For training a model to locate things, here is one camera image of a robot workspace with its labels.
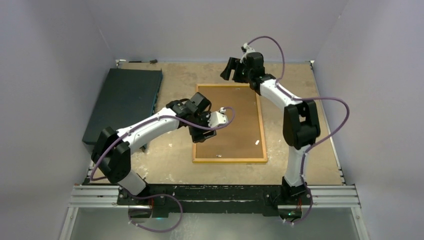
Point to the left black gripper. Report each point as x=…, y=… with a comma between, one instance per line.
x=200, y=137

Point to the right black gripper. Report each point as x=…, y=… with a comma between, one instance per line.
x=232, y=64

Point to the yellow picture frame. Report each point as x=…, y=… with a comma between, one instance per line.
x=232, y=160

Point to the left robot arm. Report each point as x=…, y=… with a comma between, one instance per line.
x=113, y=150

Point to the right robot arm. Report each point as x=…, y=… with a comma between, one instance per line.
x=301, y=126

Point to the dark blue flat box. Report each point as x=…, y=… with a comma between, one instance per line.
x=126, y=97

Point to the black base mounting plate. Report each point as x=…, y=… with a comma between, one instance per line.
x=275, y=200

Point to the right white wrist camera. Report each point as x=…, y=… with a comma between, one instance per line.
x=246, y=49

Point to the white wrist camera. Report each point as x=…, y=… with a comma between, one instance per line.
x=218, y=118
x=246, y=49

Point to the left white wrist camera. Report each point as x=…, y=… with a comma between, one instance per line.
x=218, y=118

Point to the aluminium rail frame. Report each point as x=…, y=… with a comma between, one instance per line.
x=322, y=196

